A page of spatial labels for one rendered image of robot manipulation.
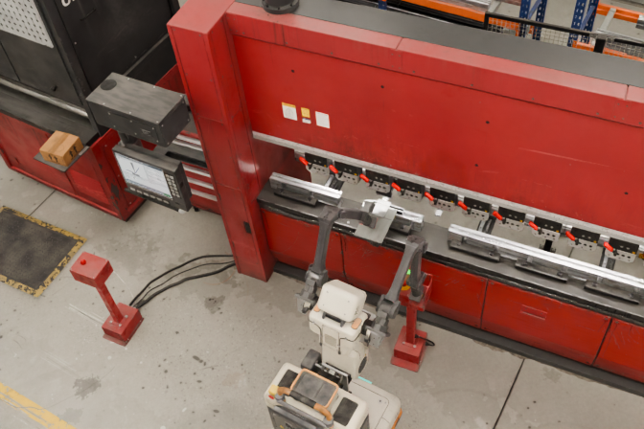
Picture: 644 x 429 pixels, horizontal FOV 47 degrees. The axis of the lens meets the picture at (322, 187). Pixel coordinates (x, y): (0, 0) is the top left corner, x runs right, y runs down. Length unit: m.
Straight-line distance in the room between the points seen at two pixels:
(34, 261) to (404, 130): 3.36
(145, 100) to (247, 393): 2.12
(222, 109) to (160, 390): 2.06
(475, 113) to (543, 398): 2.14
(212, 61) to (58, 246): 2.72
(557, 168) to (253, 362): 2.51
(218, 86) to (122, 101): 0.52
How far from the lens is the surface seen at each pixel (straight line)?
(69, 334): 5.77
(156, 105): 4.11
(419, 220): 4.62
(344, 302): 3.82
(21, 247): 6.39
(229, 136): 4.40
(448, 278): 4.76
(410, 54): 3.65
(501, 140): 3.87
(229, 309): 5.51
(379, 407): 4.74
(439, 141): 4.01
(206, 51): 4.00
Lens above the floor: 4.61
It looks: 49 degrees down
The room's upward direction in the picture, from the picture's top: 7 degrees counter-clockwise
